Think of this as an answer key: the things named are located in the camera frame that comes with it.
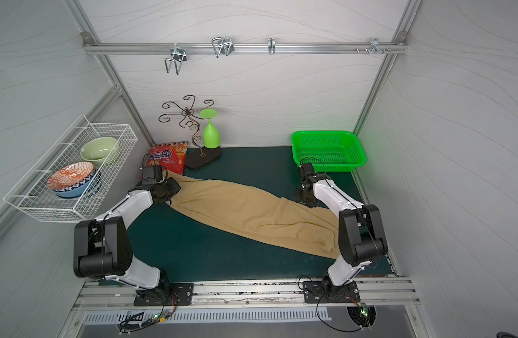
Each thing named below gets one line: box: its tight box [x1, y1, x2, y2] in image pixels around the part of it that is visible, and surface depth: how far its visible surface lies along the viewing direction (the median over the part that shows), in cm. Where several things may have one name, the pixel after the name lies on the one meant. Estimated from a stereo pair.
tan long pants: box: [163, 169, 343, 260], surface depth 95 cm
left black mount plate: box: [133, 282, 195, 307], surface depth 74 cm
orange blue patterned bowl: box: [46, 161, 97, 198], surface depth 62 cm
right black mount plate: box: [302, 280, 362, 304], surface depth 75 cm
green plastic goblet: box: [199, 108, 221, 149], surface depth 96 cm
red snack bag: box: [146, 140, 188, 175], surface depth 114 cm
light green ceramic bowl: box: [80, 136, 118, 167], surface depth 73 cm
